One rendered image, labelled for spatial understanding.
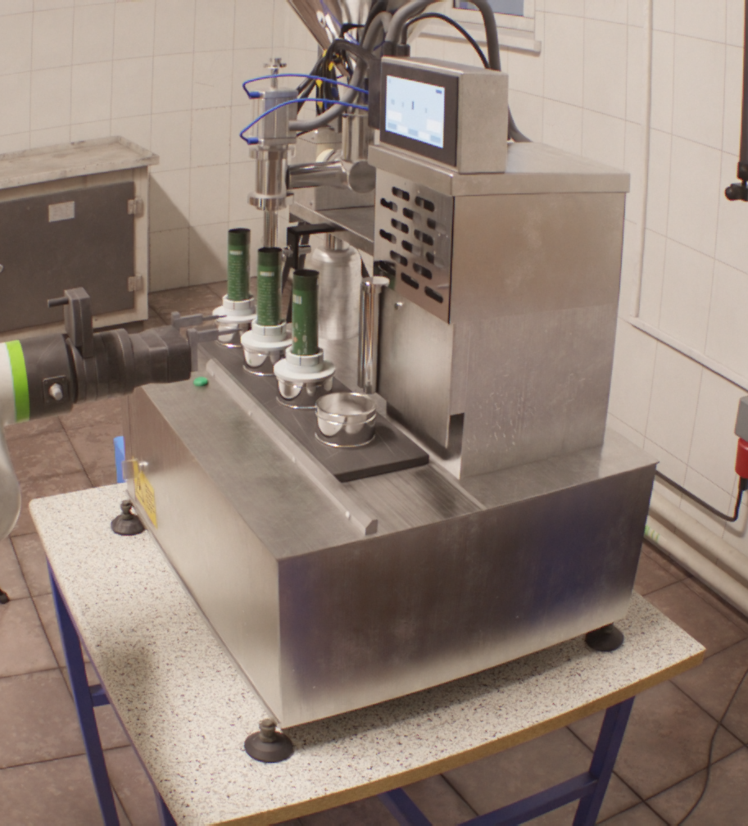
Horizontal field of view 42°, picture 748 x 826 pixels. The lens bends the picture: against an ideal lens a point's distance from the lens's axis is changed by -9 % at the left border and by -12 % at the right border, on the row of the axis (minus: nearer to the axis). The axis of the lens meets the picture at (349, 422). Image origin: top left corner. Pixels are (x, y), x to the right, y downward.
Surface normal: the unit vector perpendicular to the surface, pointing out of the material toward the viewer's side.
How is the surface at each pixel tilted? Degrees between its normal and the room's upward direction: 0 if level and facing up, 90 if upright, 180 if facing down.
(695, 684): 0
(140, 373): 90
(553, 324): 90
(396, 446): 0
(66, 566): 0
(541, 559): 90
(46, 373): 64
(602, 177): 90
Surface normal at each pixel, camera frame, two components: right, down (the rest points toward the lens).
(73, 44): 0.44, 0.39
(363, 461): 0.03, -0.91
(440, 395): -0.90, 0.17
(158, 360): 0.11, 0.42
